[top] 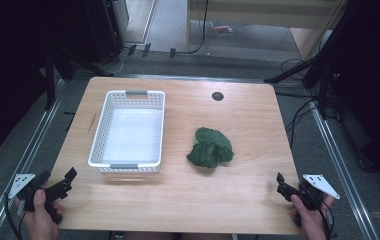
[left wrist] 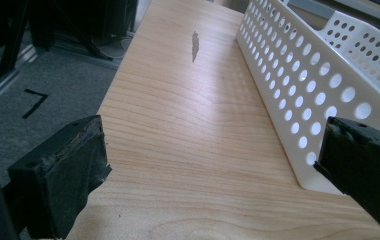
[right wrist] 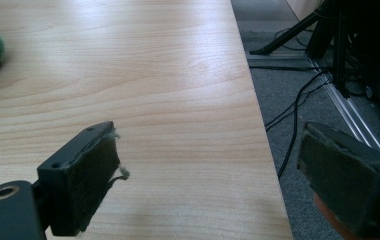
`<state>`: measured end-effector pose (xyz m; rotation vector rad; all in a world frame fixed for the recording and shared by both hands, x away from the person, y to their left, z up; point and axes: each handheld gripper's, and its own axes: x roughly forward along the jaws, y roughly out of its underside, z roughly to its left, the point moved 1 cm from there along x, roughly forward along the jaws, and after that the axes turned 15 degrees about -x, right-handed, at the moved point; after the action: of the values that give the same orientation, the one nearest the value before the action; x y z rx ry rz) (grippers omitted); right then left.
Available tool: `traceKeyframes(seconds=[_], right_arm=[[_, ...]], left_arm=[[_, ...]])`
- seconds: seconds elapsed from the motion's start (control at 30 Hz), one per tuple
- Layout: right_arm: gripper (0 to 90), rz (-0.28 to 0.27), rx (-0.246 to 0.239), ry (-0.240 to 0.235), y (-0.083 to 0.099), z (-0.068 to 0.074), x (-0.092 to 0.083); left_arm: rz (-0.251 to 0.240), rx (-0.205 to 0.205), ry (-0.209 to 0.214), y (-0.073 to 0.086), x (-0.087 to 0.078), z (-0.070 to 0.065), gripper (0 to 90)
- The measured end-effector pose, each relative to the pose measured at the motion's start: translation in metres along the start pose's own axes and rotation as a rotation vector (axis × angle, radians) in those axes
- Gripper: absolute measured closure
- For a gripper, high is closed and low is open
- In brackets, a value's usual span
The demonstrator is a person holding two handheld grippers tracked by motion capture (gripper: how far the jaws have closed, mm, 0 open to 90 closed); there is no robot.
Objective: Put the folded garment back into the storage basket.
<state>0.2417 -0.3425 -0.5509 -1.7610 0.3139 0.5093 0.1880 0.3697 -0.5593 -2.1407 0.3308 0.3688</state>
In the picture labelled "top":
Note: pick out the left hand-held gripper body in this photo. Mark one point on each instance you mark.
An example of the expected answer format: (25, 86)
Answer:
(24, 185)

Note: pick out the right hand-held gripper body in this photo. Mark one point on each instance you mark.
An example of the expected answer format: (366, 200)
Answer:
(316, 186)

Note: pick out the person's left hand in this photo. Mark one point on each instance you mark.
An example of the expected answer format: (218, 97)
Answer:
(39, 220)

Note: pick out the person's right hand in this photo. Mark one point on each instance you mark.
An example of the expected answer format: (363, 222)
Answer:
(309, 221)

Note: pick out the white perforated plastic basket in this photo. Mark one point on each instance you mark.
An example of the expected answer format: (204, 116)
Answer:
(129, 133)

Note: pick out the green broccoli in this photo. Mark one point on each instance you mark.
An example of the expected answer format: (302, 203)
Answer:
(211, 148)

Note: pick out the black metal stand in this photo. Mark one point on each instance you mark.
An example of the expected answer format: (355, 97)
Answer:
(49, 80)

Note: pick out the black round table grommet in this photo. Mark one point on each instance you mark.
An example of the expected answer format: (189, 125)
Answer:
(217, 96)

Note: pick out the black tripod stand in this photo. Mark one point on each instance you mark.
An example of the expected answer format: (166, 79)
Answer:
(298, 68)

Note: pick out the black curtain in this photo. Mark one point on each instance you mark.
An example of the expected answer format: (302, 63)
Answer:
(371, 83)
(8, 73)

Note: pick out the black cabinet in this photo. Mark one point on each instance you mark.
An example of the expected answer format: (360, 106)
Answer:
(106, 30)

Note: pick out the colourful booklet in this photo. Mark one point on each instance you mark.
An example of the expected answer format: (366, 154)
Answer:
(222, 28)

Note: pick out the metal floor rail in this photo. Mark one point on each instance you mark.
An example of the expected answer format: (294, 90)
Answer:
(343, 173)
(18, 170)

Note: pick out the small black floor bracket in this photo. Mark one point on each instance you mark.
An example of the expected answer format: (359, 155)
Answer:
(172, 53)
(146, 50)
(131, 50)

